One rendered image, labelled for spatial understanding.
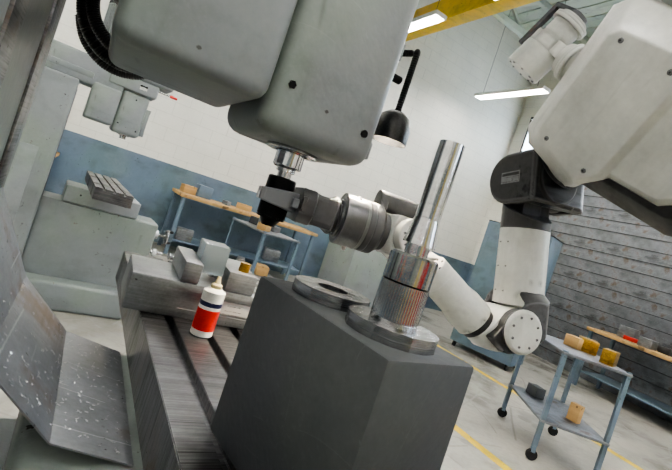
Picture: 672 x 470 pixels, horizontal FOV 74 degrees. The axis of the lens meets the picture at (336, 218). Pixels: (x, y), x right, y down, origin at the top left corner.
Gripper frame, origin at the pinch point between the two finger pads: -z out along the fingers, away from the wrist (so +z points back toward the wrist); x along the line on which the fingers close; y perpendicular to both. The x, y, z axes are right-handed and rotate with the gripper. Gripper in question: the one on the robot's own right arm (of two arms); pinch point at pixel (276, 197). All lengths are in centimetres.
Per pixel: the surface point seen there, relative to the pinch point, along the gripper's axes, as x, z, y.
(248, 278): -17.4, 1.7, 17.3
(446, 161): 35.0, 9.8, -7.9
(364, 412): 41.1, 6.9, 13.8
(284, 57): 11.4, -6.2, -18.1
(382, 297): 34.7, 8.1, 5.8
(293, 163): 2.3, 0.6, -5.9
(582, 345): -222, 298, 36
